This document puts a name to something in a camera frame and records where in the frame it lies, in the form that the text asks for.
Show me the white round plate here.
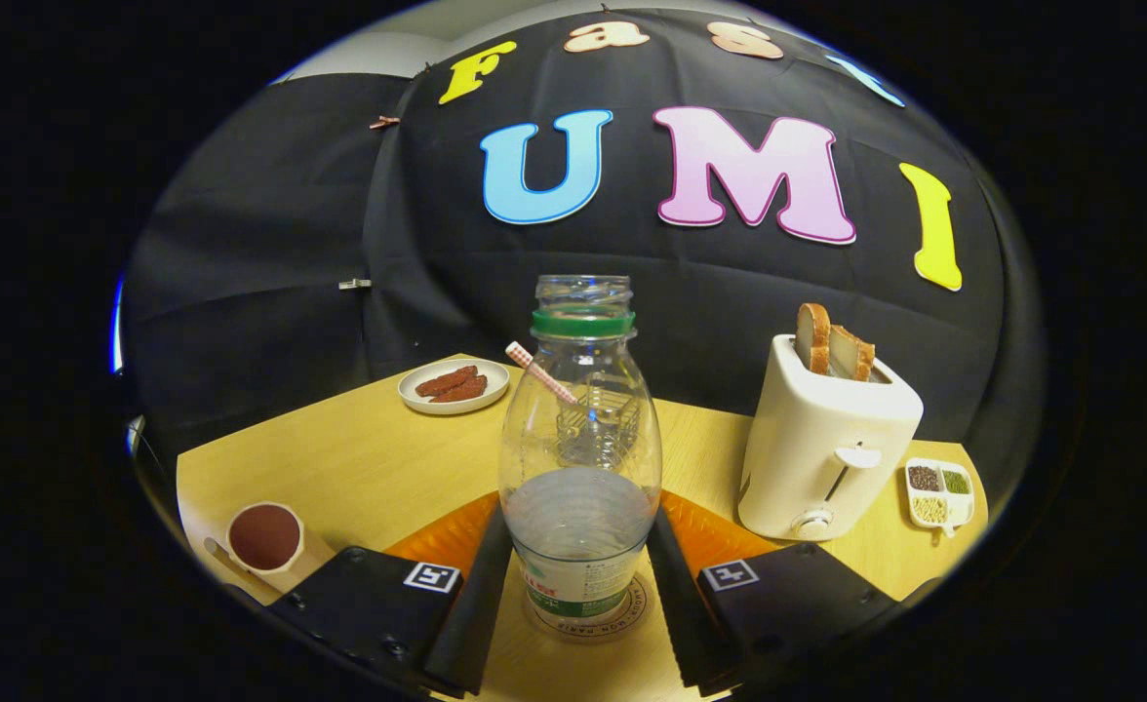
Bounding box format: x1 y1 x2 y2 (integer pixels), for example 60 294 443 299
398 359 511 416

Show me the white toaster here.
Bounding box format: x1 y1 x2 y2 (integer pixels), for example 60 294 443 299
737 334 925 542

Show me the cream cup with wooden handle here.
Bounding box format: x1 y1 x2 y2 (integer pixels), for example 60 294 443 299
205 502 336 596

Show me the round cork coaster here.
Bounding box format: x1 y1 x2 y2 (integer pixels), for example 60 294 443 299
525 575 653 644

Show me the red-brown sausage piece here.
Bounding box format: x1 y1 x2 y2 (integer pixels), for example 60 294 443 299
429 375 489 404
415 366 480 398

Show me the pink checked straw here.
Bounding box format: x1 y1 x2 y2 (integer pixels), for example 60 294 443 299
505 341 579 406

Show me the white divided dish with grains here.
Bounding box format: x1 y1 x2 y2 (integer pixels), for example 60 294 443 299
905 457 975 538

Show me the clear plastic juice bottle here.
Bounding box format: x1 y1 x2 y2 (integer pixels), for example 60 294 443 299
497 275 663 640

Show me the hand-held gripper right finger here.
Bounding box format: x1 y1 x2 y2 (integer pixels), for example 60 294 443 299
647 492 901 698

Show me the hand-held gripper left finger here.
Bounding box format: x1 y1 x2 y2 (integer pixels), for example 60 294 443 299
271 492 516 699

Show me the black backdrop cloth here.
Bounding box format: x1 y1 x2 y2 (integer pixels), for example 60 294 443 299
120 8 1043 508

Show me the wooden table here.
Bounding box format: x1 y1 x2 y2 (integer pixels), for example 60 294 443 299
176 353 989 702

